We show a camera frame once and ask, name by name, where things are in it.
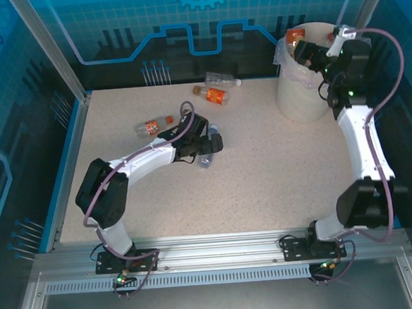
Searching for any aluminium front rail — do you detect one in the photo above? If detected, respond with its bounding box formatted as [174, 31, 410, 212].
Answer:
[30, 219, 411, 282]

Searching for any orange label bottle brown cap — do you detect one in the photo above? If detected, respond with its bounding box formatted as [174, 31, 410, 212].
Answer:
[191, 83, 231, 108]

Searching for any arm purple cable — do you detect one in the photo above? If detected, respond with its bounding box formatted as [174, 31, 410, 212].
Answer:
[74, 99, 208, 301]
[322, 25, 412, 284]

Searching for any clear plastic bin liner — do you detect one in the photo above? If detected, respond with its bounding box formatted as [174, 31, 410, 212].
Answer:
[269, 25, 375, 91]

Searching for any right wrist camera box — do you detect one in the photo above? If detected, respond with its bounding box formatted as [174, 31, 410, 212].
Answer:
[324, 25, 358, 58]

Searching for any slotted grey cable duct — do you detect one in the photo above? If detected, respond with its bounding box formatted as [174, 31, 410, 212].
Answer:
[44, 263, 313, 298]

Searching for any orange juice bottle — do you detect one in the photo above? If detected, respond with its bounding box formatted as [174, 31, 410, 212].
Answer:
[284, 27, 308, 62]

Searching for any grey metal bottom panel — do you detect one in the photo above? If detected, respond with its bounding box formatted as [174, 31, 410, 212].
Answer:
[35, 270, 412, 309]

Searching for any blue table side rail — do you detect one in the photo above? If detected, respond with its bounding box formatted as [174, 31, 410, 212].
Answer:
[28, 91, 104, 255]

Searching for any beige plastic bin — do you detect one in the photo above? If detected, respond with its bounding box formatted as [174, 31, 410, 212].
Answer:
[269, 17, 377, 126]

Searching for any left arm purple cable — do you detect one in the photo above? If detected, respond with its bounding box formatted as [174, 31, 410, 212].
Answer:
[74, 99, 208, 301]

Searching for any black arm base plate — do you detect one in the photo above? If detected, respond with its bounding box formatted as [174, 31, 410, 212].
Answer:
[281, 234, 349, 262]
[94, 247, 161, 275]

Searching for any clear bottle blue cap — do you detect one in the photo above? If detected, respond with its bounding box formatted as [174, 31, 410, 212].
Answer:
[193, 123, 223, 171]

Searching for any clear bottle white cap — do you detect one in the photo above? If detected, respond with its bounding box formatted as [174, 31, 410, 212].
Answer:
[203, 68, 243, 91]

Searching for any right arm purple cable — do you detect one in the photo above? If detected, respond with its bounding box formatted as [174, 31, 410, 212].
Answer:
[322, 25, 412, 284]

